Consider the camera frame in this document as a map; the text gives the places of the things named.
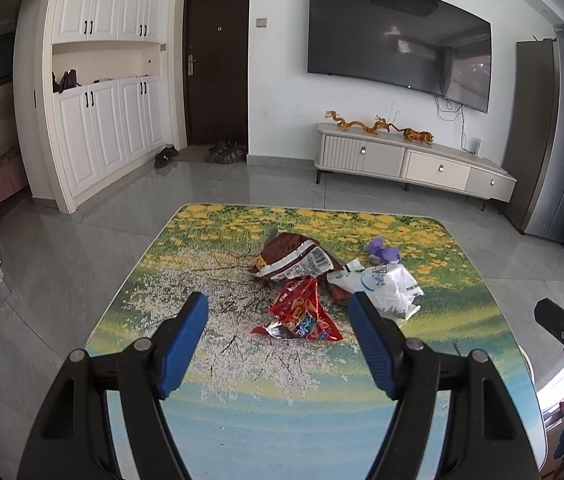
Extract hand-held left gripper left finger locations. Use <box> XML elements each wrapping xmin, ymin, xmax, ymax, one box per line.
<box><xmin>21</xmin><ymin>291</ymin><xmax>210</xmax><ymax>480</ymax></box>

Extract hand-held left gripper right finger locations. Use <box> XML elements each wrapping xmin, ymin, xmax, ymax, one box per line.
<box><xmin>348</xmin><ymin>291</ymin><xmax>530</xmax><ymax>480</ymax></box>

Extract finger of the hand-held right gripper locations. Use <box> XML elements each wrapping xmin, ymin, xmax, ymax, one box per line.
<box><xmin>533</xmin><ymin>298</ymin><xmax>564</xmax><ymax>348</ymax></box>

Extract white plastic bag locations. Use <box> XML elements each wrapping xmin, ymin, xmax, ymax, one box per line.
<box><xmin>327</xmin><ymin>257</ymin><xmax>425</xmax><ymax>322</ymax></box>

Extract red snack packet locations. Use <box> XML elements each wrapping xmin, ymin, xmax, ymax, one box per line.
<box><xmin>249</xmin><ymin>276</ymin><xmax>345</xmax><ymax>345</ymax></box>

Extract small purple wrapper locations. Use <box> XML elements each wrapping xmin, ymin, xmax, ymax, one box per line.
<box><xmin>366</xmin><ymin>237</ymin><xmax>403</xmax><ymax>266</ymax></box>

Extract brown snack packet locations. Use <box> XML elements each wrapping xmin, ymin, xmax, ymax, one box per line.
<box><xmin>251</xmin><ymin>232</ymin><xmax>345</xmax><ymax>283</ymax></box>

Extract landscape printed table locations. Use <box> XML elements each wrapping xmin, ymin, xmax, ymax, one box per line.
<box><xmin>84</xmin><ymin>202</ymin><xmax>549</xmax><ymax>480</ymax></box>

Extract grey refrigerator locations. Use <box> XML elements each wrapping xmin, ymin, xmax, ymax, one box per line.
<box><xmin>501</xmin><ymin>37</ymin><xmax>564</xmax><ymax>245</ymax></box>

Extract white television stand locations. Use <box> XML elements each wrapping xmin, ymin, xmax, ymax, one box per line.
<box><xmin>316</xmin><ymin>121</ymin><xmax>518</xmax><ymax>212</ymax></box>

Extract black shoes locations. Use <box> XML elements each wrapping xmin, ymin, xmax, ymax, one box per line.
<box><xmin>153</xmin><ymin>145</ymin><xmax>180</xmax><ymax>169</ymax></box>

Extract brown sandals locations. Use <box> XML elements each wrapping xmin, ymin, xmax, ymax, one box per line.
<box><xmin>205</xmin><ymin>140</ymin><xmax>249</xmax><ymax>164</ymax></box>

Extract amber tiger figurine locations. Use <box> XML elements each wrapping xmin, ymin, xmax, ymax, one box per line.
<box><xmin>402</xmin><ymin>128</ymin><xmax>435</xmax><ymax>147</ymax></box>

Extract amber dragon figurine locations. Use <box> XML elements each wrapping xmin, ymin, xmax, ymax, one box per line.
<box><xmin>367</xmin><ymin>114</ymin><xmax>402</xmax><ymax>135</ymax></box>
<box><xmin>324</xmin><ymin>110</ymin><xmax>369</xmax><ymax>133</ymax></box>

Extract white hallway cabinet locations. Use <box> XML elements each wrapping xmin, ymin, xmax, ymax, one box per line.
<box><xmin>42</xmin><ymin>0</ymin><xmax>170</xmax><ymax>216</ymax></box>

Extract pink bed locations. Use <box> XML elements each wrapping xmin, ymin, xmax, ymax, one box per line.
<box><xmin>0</xmin><ymin>145</ymin><xmax>30</xmax><ymax>211</ymax></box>

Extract dark brown door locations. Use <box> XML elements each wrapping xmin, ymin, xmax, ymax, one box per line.
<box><xmin>182</xmin><ymin>0</ymin><xmax>252</xmax><ymax>148</ymax></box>

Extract black handbag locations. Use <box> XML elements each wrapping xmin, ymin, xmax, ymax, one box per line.
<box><xmin>52</xmin><ymin>70</ymin><xmax>80</xmax><ymax>94</ymax></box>

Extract black cable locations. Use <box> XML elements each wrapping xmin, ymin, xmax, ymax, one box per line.
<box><xmin>434</xmin><ymin>95</ymin><xmax>468</xmax><ymax>151</ymax></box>

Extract black wall television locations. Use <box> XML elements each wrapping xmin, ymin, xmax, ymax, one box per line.
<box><xmin>307</xmin><ymin>0</ymin><xmax>493</xmax><ymax>114</ymax></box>

